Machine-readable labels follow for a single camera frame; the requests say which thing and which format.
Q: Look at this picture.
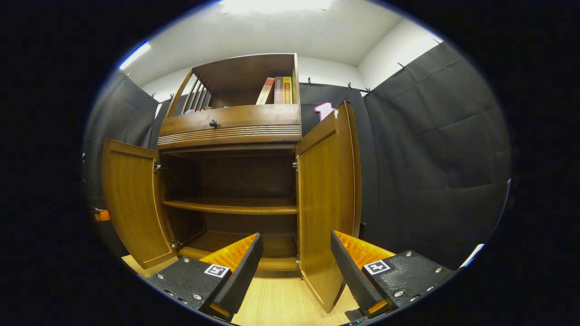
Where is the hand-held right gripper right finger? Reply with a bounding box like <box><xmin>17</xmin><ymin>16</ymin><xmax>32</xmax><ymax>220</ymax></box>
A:
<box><xmin>330</xmin><ymin>230</ymin><xmax>456</xmax><ymax>317</ymax></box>

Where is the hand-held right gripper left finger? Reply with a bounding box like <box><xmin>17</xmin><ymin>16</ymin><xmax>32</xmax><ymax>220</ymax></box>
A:
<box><xmin>145</xmin><ymin>232</ymin><xmax>264</xmax><ymax>322</ymax></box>

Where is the wooden shoe cabinet door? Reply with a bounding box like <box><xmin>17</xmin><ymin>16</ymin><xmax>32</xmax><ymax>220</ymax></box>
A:
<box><xmin>101</xmin><ymin>138</ymin><xmax>178</xmax><ymax>269</ymax></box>
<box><xmin>295</xmin><ymin>101</ymin><xmax>362</xmax><ymax>314</ymax></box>

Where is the wooden double-door shoe cabinet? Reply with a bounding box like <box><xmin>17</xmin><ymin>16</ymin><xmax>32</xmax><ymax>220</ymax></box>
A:
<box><xmin>101</xmin><ymin>53</ymin><xmax>362</xmax><ymax>314</ymax></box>

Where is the wooden inner shelf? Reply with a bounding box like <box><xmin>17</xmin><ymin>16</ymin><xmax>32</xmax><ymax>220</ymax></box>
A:
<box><xmin>162</xmin><ymin>196</ymin><xmax>298</xmax><ymax>215</ymax></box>

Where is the black backdrop cloth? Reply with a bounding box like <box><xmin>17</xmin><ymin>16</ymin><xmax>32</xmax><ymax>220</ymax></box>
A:
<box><xmin>84</xmin><ymin>41</ymin><xmax>512</xmax><ymax>272</ymax></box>

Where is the wooden drawer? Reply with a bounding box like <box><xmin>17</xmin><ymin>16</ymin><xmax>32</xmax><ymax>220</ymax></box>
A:
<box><xmin>159</xmin><ymin>104</ymin><xmax>302</xmax><ymax>137</ymax></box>

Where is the narrow ceiling light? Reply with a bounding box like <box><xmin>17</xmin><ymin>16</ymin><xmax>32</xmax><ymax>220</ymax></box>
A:
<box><xmin>120</xmin><ymin>42</ymin><xmax>150</xmax><ymax>70</ymax></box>

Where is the tan spine book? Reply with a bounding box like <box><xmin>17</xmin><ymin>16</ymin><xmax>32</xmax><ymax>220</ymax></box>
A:
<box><xmin>256</xmin><ymin>77</ymin><xmax>276</xmax><ymax>105</ymax></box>

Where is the large ceiling light panel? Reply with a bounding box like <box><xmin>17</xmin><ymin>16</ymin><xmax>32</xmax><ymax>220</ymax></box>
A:
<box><xmin>222</xmin><ymin>0</ymin><xmax>333</xmax><ymax>13</ymax></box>

